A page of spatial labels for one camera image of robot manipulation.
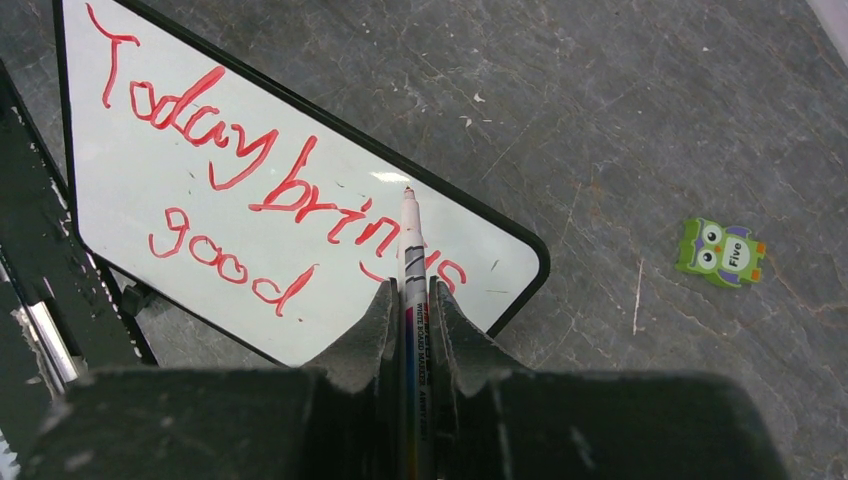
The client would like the red whiteboard marker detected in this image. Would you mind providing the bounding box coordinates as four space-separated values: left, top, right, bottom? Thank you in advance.
398 187 436 479

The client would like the green toy block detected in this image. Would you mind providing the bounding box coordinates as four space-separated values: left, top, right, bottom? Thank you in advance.
675 217 766 288

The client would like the small white whiteboard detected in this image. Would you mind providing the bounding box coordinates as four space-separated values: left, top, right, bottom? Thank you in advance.
54 1 550 366

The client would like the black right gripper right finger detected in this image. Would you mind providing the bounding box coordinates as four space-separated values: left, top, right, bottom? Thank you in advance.
429 280 788 479

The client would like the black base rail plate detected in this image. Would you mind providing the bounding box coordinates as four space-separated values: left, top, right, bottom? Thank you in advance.
1 70 156 479

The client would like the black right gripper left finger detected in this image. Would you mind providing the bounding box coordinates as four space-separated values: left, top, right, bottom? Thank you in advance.
20 279 400 479

